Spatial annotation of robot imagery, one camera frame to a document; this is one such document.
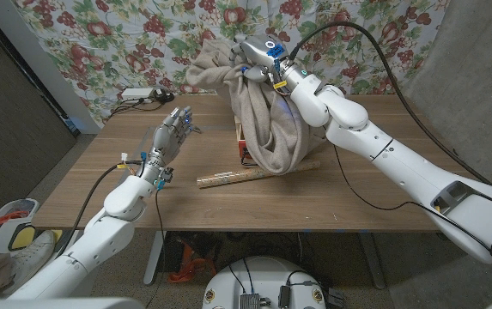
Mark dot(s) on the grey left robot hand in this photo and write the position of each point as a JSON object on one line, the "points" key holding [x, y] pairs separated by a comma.
{"points": [[166, 137]]}

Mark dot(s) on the grey electronics module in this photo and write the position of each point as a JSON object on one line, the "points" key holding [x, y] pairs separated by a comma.
{"points": [[250, 301]]}

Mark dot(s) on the beige fleece coat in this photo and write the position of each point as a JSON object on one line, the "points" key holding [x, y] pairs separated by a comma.
{"points": [[271, 129]]}

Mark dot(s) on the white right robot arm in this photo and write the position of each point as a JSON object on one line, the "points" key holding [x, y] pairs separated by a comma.
{"points": [[400, 163]]}

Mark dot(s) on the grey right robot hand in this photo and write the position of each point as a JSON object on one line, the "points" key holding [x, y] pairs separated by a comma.
{"points": [[263, 51]]}

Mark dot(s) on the white sneaker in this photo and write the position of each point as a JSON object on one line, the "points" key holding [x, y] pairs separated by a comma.
{"points": [[35, 253]]}

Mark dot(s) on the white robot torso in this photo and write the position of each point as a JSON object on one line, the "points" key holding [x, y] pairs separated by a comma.
{"points": [[263, 274]]}

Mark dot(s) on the brown wrapping paper roll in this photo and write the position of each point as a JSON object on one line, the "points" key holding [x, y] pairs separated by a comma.
{"points": [[224, 177]]}

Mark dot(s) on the black adapter block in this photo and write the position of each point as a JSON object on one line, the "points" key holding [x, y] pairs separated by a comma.
{"points": [[284, 297]]}

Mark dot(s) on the white bin with yellow pad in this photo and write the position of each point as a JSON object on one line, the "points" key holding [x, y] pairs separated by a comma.
{"points": [[5, 232]]}

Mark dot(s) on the floral fruit print backdrop cloth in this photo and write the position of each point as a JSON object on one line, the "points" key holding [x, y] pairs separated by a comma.
{"points": [[121, 43]]}

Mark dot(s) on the grey metal table leg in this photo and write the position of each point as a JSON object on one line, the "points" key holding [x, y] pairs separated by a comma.
{"points": [[374, 266], [153, 262]]}

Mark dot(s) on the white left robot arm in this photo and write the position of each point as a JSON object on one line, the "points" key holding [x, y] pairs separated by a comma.
{"points": [[95, 240]]}

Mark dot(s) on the white power strip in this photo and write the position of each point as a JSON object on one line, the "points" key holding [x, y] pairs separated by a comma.
{"points": [[136, 93]]}

